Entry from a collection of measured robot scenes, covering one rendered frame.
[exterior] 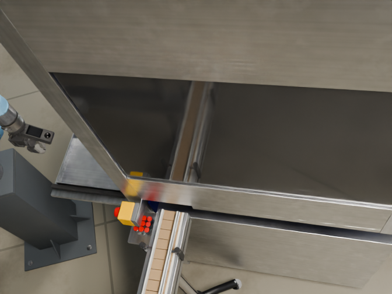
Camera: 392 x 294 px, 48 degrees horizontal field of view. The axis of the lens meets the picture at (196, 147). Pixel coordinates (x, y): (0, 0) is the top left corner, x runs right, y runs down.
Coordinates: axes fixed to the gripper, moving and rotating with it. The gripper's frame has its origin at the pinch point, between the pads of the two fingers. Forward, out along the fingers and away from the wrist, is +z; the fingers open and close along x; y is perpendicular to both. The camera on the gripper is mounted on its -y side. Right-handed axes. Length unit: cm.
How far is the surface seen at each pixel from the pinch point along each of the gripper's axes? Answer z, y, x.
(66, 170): 21.4, 1.0, -1.1
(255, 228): 24, -84, 13
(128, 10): -90, -68, 13
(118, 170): -18.3, -41.5, 12.5
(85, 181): 21.4, -9.7, 2.7
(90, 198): 21.6, -14.5, 10.1
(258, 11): -90, -91, 13
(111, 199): 21.6, -23.7, 9.5
